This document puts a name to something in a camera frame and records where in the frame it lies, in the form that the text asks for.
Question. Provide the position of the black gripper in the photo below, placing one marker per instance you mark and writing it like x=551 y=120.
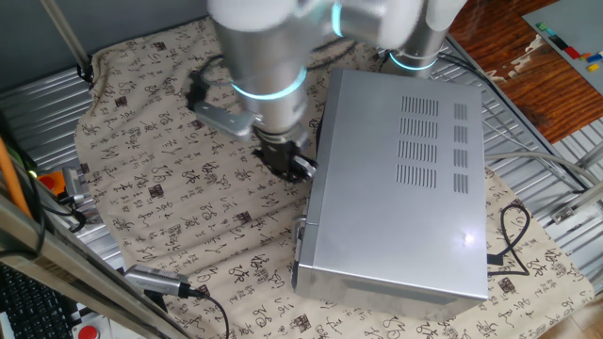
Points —
x=280 y=155

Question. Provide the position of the silver mirrored microwave door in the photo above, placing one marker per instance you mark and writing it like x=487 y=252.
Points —
x=327 y=122

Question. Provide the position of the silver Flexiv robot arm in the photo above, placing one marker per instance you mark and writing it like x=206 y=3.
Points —
x=264 y=56

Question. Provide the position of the silver microwave body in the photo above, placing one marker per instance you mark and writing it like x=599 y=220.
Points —
x=400 y=226

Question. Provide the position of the beige calligraphy print cloth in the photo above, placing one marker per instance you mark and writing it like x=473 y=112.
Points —
x=165 y=212

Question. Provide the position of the black pole clamp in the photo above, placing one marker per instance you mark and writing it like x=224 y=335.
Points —
x=86 y=73

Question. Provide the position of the grey box red mushroom button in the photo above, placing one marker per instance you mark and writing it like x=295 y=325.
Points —
x=88 y=332

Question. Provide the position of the thin metal pole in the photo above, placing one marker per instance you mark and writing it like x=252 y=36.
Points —
x=67 y=35

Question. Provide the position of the green block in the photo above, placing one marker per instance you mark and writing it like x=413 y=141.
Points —
x=542 y=27

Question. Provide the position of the orange tube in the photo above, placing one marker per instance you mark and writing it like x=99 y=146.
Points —
x=11 y=183

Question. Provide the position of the black block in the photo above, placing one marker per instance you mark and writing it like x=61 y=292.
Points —
x=558 y=42

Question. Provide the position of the red block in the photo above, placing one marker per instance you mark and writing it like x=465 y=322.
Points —
x=572 y=53

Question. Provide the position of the black keyboard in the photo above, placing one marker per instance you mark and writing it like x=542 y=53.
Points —
x=28 y=315

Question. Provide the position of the orange block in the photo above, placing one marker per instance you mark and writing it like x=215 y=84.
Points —
x=584 y=56

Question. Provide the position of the yellow block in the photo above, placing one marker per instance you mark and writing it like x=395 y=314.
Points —
x=593 y=67

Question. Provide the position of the grey board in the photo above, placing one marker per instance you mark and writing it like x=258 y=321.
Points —
x=575 y=19

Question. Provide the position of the blue block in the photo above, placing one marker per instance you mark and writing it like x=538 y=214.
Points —
x=595 y=58

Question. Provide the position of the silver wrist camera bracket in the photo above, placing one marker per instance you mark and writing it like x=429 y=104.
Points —
x=226 y=121

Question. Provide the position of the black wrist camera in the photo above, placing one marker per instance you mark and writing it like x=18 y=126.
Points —
x=197 y=92

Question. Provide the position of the aluminium frame bar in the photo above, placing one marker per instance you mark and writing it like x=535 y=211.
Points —
x=56 y=268

